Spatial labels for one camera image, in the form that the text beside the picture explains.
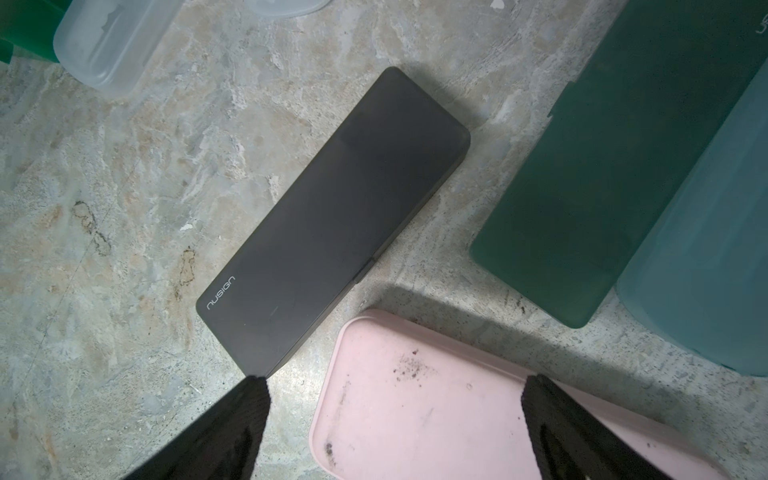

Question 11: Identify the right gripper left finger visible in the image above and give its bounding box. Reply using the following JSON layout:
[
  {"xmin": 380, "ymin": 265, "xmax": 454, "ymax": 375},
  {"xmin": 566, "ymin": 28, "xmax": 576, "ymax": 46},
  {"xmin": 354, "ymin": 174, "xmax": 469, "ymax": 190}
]
[{"xmin": 127, "ymin": 376, "xmax": 271, "ymax": 479}]

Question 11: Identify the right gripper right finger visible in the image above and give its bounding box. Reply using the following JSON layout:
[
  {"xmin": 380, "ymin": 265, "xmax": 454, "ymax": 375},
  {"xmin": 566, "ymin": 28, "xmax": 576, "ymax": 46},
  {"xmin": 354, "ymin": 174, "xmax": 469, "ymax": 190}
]
[{"xmin": 521, "ymin": 374, "xmax": 668, "ymax": 479}]

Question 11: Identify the black pencil case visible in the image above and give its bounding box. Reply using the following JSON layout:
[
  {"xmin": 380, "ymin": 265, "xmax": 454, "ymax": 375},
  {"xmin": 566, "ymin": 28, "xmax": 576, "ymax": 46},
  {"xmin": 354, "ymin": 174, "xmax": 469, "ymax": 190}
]
[{"xmin": 196, "ymin": 67, "xmax": 471, "ymax": 377}]

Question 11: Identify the frosted clear pencil case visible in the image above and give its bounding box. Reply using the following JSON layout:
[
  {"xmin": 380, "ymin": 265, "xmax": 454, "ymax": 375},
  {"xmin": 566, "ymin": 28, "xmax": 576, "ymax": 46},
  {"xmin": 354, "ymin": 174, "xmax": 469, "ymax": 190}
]
[{"xmin": 53, "ymin": 0, "xmax": 183, "ymax": 97}]

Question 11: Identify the green storage tray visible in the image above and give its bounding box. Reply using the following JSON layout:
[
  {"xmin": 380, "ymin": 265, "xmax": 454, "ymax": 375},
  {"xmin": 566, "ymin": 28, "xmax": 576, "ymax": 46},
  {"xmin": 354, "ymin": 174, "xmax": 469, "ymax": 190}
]
[{"xmin": 1, "ymin": 0, "xmax": 71, "ymax": 64}]

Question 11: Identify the pink pencil case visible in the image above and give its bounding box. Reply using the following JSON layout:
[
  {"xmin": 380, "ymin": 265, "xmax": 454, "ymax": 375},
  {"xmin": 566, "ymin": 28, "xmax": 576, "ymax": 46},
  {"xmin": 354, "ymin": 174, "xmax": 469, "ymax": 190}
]
[{"xmin": 308, "ymin": 308, "xmax": 730, "ymax": 480}]

